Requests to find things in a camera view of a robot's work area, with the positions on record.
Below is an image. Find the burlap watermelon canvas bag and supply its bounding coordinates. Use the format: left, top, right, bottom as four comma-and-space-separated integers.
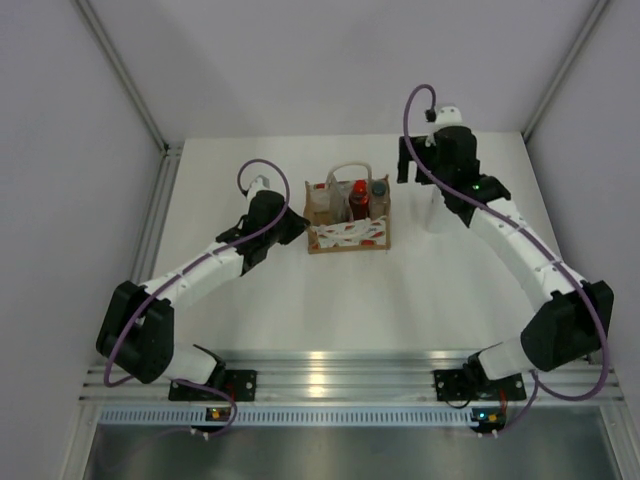
304, 162, 391, 255

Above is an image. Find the white bottle grey cap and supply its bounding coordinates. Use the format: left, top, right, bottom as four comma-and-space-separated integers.
426, 188, 455, 234

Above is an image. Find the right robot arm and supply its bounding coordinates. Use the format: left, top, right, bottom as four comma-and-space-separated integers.
397, 126, 614, 397

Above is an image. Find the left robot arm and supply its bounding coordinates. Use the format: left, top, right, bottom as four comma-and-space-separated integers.
96, 190, 310, 400

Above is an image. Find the beige bottle grey cap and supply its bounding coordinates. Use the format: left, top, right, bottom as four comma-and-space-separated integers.
369, 180, 389, 220

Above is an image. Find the red bottle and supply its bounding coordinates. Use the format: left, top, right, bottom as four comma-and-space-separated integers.
349, 179, 369, 221

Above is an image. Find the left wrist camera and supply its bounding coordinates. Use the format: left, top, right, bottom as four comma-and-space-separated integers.
247, 175, 270, 195

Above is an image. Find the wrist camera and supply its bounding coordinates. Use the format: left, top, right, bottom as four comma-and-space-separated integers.
425, 105, 463, 128
247, 175, 270, 195

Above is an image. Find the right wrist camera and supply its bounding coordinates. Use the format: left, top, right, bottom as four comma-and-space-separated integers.
425, 105, 463, 128

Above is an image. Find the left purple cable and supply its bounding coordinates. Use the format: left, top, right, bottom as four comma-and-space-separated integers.
103, 159, 290, 441

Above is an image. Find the purple cable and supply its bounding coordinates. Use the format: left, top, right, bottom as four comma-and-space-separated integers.
402, 84, 614, 441
103, 159, 290, 441

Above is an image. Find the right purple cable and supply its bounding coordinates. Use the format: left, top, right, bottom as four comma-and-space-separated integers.
402, 84, 614, 441

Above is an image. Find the aluminium mounting rail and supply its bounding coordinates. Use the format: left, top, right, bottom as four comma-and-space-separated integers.
79, 350, 625, 406

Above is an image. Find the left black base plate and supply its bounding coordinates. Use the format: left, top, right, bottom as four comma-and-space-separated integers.
168, 369, 257, 402

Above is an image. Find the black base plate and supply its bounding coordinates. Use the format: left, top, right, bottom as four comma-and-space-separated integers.
168, 369, 257, 402
433, 369, 479, 403

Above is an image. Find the white slotted cable duct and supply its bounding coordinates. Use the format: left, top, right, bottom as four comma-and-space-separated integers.
99, 406, 503, 427

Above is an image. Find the right aluminium frame post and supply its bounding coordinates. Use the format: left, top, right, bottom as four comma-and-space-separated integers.
521, 0, 613, 144

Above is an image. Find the aluminium frame post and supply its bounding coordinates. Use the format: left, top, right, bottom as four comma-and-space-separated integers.
71, 0, 168, 154
521, 0, 613, 144

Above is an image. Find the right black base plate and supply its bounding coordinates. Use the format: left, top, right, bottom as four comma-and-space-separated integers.
433, 369, 479, 403

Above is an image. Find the left aluminium frame post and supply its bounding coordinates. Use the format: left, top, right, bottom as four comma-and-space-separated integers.
71, 0, 168, 154

